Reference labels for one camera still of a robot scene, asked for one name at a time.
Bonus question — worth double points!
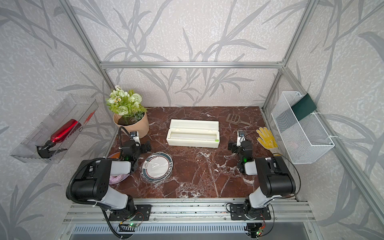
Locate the white plate green red rim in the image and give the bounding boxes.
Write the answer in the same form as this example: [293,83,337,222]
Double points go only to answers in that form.
[141,152,174,184]

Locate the clear plastic wrap sheet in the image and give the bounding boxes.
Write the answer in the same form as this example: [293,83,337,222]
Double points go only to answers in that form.
[139,150,175,185]

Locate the cream plastic wrap dispenser box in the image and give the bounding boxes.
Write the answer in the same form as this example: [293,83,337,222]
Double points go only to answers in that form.
[167,119,220,148]

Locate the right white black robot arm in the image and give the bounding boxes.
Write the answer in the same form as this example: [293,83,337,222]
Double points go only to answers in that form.
[228,141,297,212]

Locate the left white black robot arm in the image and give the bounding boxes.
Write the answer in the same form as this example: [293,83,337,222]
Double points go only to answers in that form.
[66,140,152,214]

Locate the purple plate of toy food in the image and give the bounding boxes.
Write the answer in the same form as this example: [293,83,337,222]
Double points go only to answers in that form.
[109,152,130,185]

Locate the yellow work glove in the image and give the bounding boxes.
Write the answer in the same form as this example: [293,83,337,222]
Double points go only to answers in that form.
[256,127,282,156]

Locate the beige flower pot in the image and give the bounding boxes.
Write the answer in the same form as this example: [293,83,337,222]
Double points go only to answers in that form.
[113,113,150,139]

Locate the brown slotted spatula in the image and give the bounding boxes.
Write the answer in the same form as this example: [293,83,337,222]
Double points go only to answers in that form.
[226,114,251,126]

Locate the white green artificial flowers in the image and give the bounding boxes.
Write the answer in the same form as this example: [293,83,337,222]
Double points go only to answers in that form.
[106,85,147,126]

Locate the dark green card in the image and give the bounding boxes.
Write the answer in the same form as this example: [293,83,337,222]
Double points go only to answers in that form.
[292,94,317,121]

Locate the red spray bottle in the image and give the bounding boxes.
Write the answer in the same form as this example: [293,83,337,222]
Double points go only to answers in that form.
[37,111,95,159]

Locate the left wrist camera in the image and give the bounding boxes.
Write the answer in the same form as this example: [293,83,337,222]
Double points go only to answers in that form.
[130,131,141,146]

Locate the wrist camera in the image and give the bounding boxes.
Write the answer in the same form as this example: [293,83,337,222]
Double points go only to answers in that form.
[130,131,141,146]
[237,131,246,147]

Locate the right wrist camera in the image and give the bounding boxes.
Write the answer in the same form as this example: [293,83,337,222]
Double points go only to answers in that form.
[237,131,246,147]

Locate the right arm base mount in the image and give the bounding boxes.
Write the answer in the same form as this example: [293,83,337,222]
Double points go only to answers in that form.
[226,203,272,221]

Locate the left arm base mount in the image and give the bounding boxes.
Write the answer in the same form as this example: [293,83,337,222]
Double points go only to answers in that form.
[109,205,152,222]

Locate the white wire mesh basket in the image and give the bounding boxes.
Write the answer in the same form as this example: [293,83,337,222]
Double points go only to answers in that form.
[272,91,335,165]

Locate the clear plastic wall bin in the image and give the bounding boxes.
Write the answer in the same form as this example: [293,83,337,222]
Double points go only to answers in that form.
[10,94,99,164]

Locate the aluminium front rail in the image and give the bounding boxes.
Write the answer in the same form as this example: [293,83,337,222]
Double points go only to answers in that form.
[63,198,316,224]

